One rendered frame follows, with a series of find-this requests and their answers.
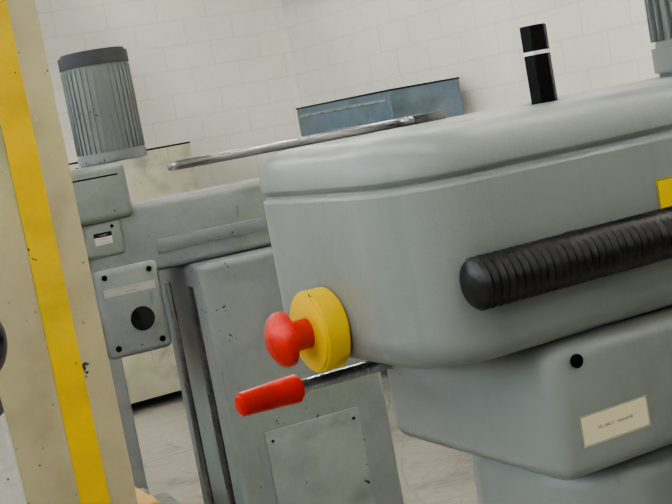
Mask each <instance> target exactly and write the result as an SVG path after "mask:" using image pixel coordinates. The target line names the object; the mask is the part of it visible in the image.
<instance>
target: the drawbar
mask: <svg viewBox="0 0 672 504"><path fill-rule="evenodd" d="M519 29H520V35H521V41H522V47H523V53H527V52H531V51H537V50H542V49H548V48H550V47H549V41H548V35H547V29H546V24H545V23H541V24H535V25H530V26H525V27H521V28H519ZM524 60H525V66H526V72H527V78H528V84H529V90H530V96H531V102H532V105H534V104H540V103H545V102H551V101H556V100H558V97H557V91H556V84H555V78H554V72H553V66H552V60H551V53H550V52H547V53H542V54H536V55H531V56H526V57H524Z"/></svg>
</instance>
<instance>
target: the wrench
mask: <svg viewBox="0 0 672 504"><path fill-rule="evenodd" d="M445 118H446V117H445V111H444V110H442V111H437V112H431V113H426V114H418V115H413V116H408V117H402V118H397V119H392V120H387V121H382V122H377V123H372V124H366V125H360V126H355V127H349V128H345V127H344V129H339V130H334V129H333V131H328V132H323V133H318V134H312V135H307V136H302V137H297V138H291V139H286V140H281V141H276V142H270V143H265V144H260V145H254V146H249V147H244V148H239V149H233V150H228V151H223V152H218V153H212V154H207V155H202V156H197V157H193V158H187V159H182V160H177V161H172V162H168V163H167V169H168V171H174V170H180V169H186V168H191V167H196V166H202V165H208V164H213V163H218V162H223V161H228V160H233V159H238V158H244V157H249V156H254V155H259V154H264V153H269V152H275V151H280V150H285V149H290V148H295V147H300V146H305V145H310V144H315V143H320V142H325V141H331V140H336V139H341V138H346V137H351V136H356V135H362V134H367V133H371V132H376V131H382V130H387V129H392V128H396V127H403V126H409V125H414V124H419V123H425V122H430V121H435V120H440V119H445Z"/></svg>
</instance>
